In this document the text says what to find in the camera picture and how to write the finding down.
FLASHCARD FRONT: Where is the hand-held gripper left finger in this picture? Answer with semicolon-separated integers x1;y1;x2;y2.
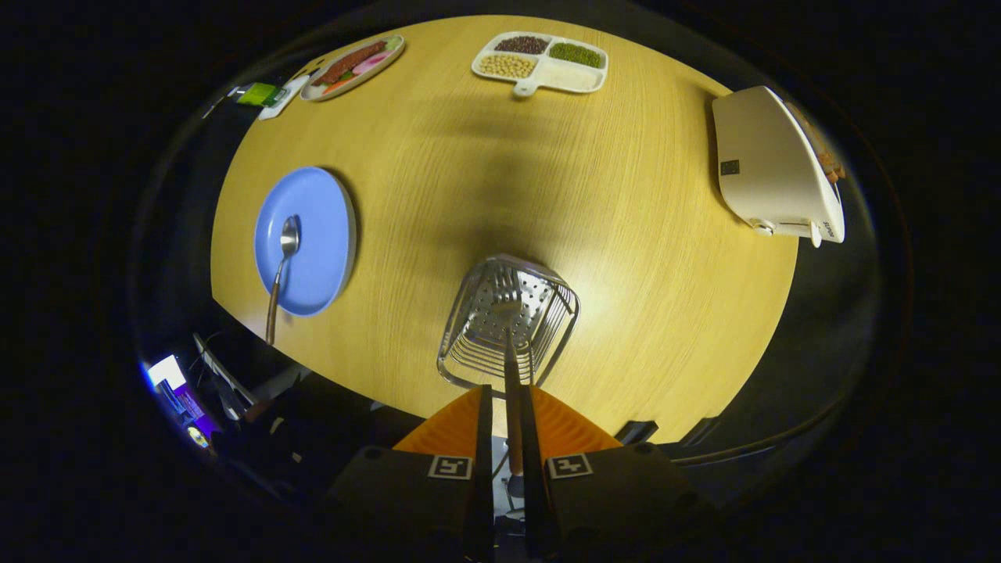
322;383;496;563

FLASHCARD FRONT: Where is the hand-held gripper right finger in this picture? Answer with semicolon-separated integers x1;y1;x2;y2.
518;383;724;563

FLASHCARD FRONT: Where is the wooden handle metal fork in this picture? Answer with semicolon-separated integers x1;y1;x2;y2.
493;266;526;478

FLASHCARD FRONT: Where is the wooden handle metal spoon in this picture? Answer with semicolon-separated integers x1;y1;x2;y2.
266;216;301;346

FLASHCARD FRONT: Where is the blue round plate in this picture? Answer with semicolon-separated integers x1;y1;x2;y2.
254;167;357;317

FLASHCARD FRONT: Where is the computer monitor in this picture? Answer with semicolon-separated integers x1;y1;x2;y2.
147;354;188;392

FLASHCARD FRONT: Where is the white toaster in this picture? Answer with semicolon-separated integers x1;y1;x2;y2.
712;85;847;248

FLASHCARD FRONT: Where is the white divided bean tray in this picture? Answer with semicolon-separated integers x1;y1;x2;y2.
472;31;609;98

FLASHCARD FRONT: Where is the white square coaster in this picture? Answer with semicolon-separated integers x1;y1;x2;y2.
258;74;310;120

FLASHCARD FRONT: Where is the round plate of food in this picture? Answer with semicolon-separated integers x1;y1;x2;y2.
300;34;406;102

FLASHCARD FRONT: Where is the green label plastic bottle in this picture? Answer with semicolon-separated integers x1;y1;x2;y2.
236;82;289;108

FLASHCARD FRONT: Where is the metal wire cutlery basket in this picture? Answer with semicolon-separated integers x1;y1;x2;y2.
436;253;581;392

